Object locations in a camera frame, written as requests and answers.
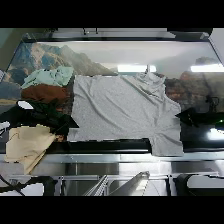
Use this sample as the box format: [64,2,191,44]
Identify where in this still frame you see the dark green garment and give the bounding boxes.
[30,99,72,125]

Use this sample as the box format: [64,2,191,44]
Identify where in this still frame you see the grey T-shirt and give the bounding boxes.
[67,72,185,158]

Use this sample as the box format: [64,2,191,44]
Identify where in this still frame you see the black cable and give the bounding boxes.
[0,173,46,197]

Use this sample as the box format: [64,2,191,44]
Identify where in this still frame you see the beige garment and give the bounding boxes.
[4,124,57,175]

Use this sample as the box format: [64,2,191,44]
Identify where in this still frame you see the pale green garment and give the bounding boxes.
[20,66,75,90]

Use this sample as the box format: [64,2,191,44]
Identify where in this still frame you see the brown garment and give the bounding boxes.
[20,83,73,113]

